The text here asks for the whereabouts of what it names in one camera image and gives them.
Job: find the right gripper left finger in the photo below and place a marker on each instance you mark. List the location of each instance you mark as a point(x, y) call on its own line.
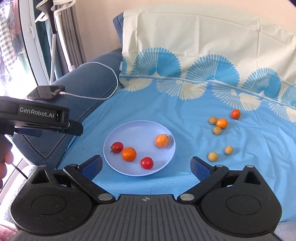
point(82, 176)

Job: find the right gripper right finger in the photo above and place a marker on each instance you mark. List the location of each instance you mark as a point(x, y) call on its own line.
point(210, 178)

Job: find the tan longan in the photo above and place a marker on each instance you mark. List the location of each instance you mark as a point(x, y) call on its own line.
point(212, 120)
point(228, 150)
point(217, 130)
point(213, 157)

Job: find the red tomato with stem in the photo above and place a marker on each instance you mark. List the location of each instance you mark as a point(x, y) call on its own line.
point(117, 147)

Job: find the small orange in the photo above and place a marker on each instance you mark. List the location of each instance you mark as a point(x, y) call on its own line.
point(222, 123)
point(128, 154)
point(235, 114)

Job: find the tan longan top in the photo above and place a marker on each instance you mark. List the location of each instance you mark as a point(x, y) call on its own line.
point(212, 120)

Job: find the plastic-wrapped orange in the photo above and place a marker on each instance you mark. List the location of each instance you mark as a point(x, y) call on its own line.
point(162, 140)

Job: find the red cherry tomato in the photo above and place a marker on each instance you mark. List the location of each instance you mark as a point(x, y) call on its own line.
point(147, 163)

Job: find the person left hand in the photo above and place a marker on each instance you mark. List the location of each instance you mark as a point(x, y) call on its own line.
point(8, 160)

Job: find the tan longan bottom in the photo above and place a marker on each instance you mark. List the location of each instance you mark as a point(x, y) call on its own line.
point(213, 157)

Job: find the black smartphone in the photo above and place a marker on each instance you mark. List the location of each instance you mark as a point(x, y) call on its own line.
point(45, 92)

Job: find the blue sofa armrest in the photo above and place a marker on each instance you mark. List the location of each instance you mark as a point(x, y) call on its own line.
point(86, 88)

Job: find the light blue plate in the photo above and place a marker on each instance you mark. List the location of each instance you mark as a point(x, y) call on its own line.
point(139, 135)

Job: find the blue fan-pattern bed sheet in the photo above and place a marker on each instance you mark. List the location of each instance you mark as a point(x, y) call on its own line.
point(182, 64)

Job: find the garment steamer stand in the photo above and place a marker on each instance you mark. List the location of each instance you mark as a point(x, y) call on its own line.
point(66, 50)

